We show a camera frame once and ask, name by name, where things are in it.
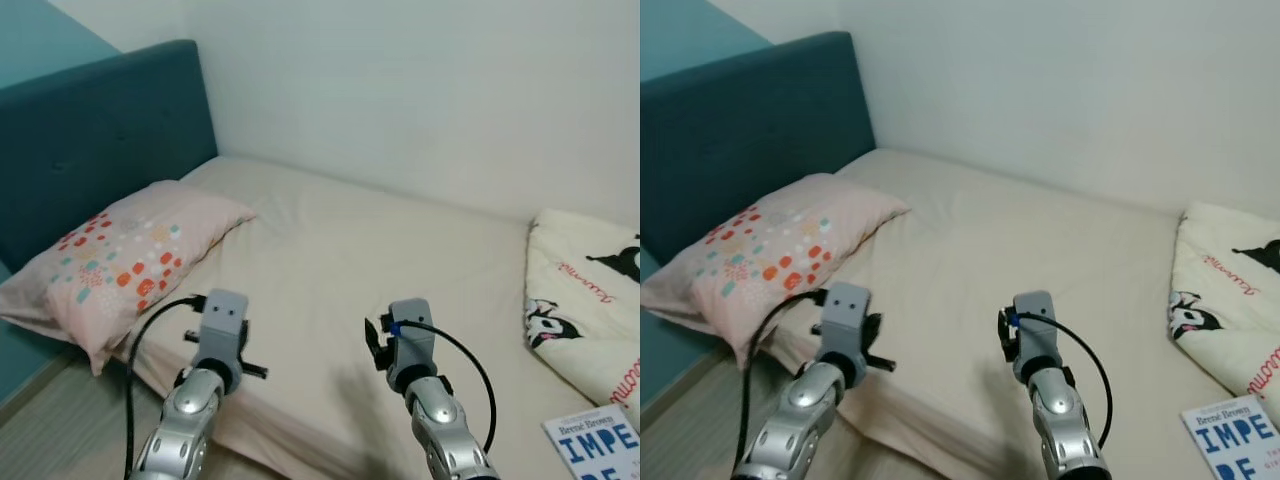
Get teal upholstered headboard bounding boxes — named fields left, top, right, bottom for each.
left=640, top=32, right=876, bottom=286
left=0, top=40, right=219, bottom=276

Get cream cartoon print blanket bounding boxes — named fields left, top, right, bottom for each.
left=1167, top=203, right=1280, bottom=401
left=523, top=208, right=641, bottom=406

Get white book blue letters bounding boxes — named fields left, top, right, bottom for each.
left=542, top=405, right=641, bottom=480
left=1180, top=395, right=1280, bottom=480

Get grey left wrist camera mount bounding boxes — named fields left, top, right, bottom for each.
left=822, top=282, right=869, bottom=361
left=200, top=290, right=249, bottom=366

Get pink dotted pillow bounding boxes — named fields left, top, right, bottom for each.
left=640, top=173, right=911, bottom=369
left=0, top=180, right=256, bottom=376

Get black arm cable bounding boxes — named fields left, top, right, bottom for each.
left=388, top=318, right=498, bottom=453
left=733, top=288, right=829, bottom=471
left=122, top=293, right=208, bottom=480
left=1013, top=312, right=1114, bottom=449

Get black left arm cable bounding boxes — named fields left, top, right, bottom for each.
left=733, top=288, right=829, bottom=471
left=122, top=293, right=208, bottom=480

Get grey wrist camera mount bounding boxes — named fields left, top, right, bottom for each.
left=200, top=290, right=249, bottom=366
left=822, top=282, right=869, bottom=361
left=1012, top=291, right=1059, bottom=376
left=387, top=298, right=436, bottom=391

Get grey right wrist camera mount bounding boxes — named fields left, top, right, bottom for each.
left=387, top=298, right=436, bottom=391
left=1012, top=291, right=1059, bottom=376

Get beige sheeted mattress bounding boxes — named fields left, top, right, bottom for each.
left=110, top=155, right=641, bottom=480
left=760, top=148, right=1280, bottom=480

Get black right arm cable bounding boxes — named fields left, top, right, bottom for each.
left=388, top=318, right=498, bottom=453
left=1013, top=312, right=1114, bottom=449

